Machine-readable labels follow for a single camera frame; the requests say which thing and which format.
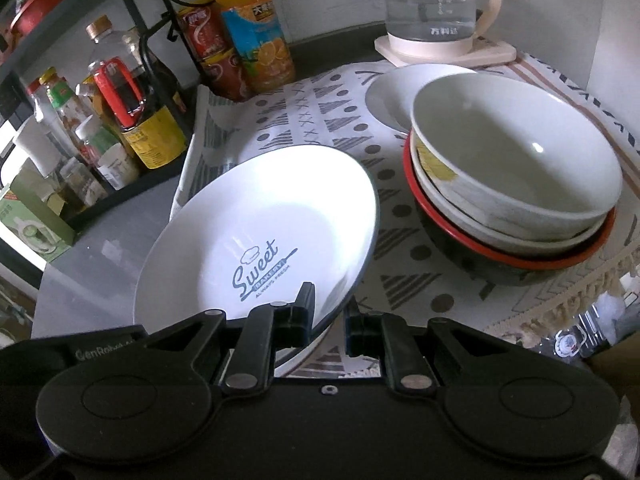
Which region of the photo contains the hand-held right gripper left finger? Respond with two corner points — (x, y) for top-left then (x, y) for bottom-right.
(145, 282), (317, 395)

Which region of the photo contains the clear bottle with red cap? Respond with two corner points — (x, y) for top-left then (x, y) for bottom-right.
(25, 77), (51, 126)

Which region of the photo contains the white plate with flower print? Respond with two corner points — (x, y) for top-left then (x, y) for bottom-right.
(272, 322), (332, 378)

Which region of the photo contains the small white plate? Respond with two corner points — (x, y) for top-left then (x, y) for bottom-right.
(365, 64), (481, 133)

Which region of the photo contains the orange juice bottle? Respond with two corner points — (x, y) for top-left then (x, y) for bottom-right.
(210, 0), (297, 93)

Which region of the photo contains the black metal shelf rack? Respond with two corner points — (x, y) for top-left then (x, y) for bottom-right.
(0, 0), (201, 231)

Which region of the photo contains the glass electric kettle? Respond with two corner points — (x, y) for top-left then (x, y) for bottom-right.
(372, 0), (505, 58)

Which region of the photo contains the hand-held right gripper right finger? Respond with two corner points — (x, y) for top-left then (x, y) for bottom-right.
(344, 300), (507, 395)

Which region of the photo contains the red and black bowl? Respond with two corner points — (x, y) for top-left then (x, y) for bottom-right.
(402, 127), (617, 288)

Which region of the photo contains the soy sauce bottle red handle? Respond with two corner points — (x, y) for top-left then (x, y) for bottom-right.
(84, 15), (193, 171)

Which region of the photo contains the green-labelled bottle with yellow cap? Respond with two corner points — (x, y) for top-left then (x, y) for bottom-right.
(39, 67), (96, 161)

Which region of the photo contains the white pill jar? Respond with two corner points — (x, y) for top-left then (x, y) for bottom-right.
(95, 142), (141, 191)

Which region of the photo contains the green cardboard box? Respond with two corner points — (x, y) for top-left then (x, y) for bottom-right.
(0, 162), (76, 263)

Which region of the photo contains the cream square kettle base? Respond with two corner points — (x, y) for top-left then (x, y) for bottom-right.
(374, 35), (517, 68)

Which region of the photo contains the white bowl with yellow print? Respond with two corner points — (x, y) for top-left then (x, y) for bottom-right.
(411, 72), (624, 243)
(410, 135), (608, 256)

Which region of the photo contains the patterned fringed table cloth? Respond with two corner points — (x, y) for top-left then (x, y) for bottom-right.
(167, 55), (640, 381)

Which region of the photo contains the white plate with blue lettering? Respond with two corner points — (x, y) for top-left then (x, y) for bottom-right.
(133, 145), (381, 356)

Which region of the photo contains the small bottle with white cap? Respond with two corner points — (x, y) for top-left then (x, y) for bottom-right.
(74, 115), (126, 171)

